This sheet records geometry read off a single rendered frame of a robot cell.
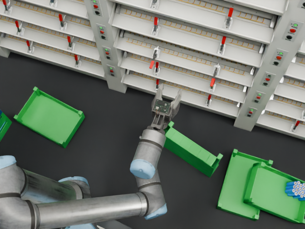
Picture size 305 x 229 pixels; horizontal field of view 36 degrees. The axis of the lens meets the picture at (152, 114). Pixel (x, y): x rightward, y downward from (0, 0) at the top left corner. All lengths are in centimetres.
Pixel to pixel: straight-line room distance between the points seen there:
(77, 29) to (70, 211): 87
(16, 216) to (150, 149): 52
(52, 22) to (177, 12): 69
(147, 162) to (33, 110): 106
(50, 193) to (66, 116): 83
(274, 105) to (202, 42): 53
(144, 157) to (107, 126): 83
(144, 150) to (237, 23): 56
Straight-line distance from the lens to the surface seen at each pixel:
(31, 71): 269
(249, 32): 167
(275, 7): 151
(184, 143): 224
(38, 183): 170
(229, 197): 240
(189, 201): 238
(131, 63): 223
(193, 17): 168
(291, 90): 203
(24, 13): 222
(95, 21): 192
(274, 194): 239
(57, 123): 253
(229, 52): 184
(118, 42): 207
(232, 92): 218
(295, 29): 157
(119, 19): 190
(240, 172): 243
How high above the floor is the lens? 234
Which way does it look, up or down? 70 degrees down
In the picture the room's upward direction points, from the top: 4 degrees counter-clockwise
